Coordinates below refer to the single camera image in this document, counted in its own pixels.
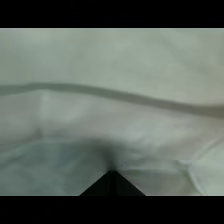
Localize white garment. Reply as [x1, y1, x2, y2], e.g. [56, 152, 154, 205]
[0, 27, 224, 197]

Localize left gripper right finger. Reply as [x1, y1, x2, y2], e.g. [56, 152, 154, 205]
[113, 169, 147, 197]

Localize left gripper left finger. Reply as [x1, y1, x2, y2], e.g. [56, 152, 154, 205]
[79, 169, 115, 197]

